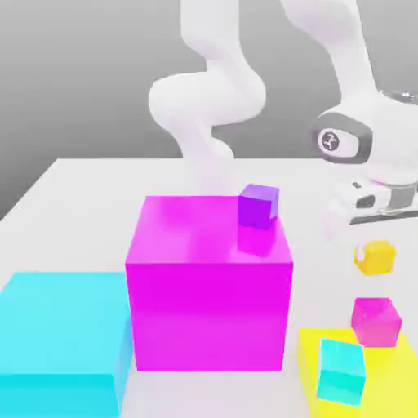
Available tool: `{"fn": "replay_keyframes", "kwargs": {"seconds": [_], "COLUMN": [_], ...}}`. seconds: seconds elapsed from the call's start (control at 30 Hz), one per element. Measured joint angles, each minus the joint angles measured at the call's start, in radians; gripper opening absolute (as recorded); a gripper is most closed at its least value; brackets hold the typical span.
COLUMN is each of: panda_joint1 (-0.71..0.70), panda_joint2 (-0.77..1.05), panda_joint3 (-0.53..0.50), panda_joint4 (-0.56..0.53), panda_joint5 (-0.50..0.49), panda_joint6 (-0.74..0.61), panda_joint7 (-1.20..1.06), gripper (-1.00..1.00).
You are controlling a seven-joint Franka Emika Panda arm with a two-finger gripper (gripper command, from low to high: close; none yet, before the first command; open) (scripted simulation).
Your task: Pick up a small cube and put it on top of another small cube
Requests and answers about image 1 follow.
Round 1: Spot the small orange cube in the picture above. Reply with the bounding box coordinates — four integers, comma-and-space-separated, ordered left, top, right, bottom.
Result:
354, 239, 397, 278

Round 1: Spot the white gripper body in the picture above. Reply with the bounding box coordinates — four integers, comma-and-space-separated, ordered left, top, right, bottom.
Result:
321, 208, 418, 247

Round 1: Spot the large yellow box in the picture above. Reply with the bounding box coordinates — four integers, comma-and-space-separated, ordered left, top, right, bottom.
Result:
297, 327, 418, 418

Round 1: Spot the small cyan cube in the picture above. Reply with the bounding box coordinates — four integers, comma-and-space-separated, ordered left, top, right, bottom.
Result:
315, 338, 367, 407

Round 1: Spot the small pink cube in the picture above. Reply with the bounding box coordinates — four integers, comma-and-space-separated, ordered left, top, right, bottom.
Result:
351, 296, 403, 349

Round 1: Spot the large magenta box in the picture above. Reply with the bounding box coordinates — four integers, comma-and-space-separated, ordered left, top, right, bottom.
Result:
124, 194, 295, 372

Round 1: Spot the small purple cube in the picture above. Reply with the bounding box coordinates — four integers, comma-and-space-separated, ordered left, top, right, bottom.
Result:
237, 183, 281, 231

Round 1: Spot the large cyan box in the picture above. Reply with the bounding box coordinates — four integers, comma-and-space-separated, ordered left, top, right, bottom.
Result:
0, 270, 136, 418

